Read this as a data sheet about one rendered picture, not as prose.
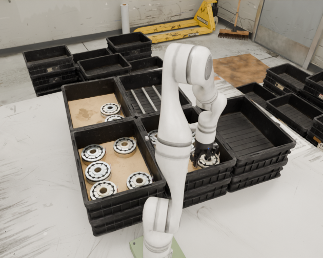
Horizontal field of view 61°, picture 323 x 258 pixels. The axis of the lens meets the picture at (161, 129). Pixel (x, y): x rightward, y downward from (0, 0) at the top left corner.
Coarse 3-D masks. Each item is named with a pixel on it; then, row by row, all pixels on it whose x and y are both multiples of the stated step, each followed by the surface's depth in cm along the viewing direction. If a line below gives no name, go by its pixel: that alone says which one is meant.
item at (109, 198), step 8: (128, 120) 125; (136, 120) 125; (88, 128) 120; (96, 128) 121; (72, 136) 116; (144, 136) 117; (72, 144) 112; (152, 152) 110; (80, 168) 103; (80, 176) 100; (160, 176) 101; (80, 184) 97; (152, 184) 98; (160, 184) 98; (120, 192) 95; (128, 192) 95; (136, 192) 96; (96, 200) 92; (104, 200) 92; (112, 200) 94; (88, 208) 92
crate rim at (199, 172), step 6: (186, 108) 133; (192, 108) 134; (150, 114) 129; (156, 114) 129; (198, 114) 130; (138, 120) 125; (144, 132) 119; (216, 138) 118; (150, 144) 113; (222, 144) 114; (228, 150) 112; (234, 156) 109; (228, 162) 107; (234, 162) 107; (204, 168) 104; (210, 168) 104; (216, 168) 105; (222, 168) 107; (186, 174) 102; (192, 174) 102; (198, 174) 103; (204, 174) 105
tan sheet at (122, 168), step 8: (104, 144) 127; (112, 144) 127; (136, 144) 127; (80, 152) 123; (112, 152) 123; (136, 152) 124; (80, 160) 119; (104, 160) 119; (112, 160) 120; (120, 160) 120; (128, 160) 120; (136, 160) 120; (112, 168) 116; (120, 168) 116; (128, 168) 116; (136, 168) 116; (144, 168) 116; (112, 176) 113; (120, 176) 113; (128, 176) 113; (88, 184) 109; (120, 184) 110; (88, 192) 106
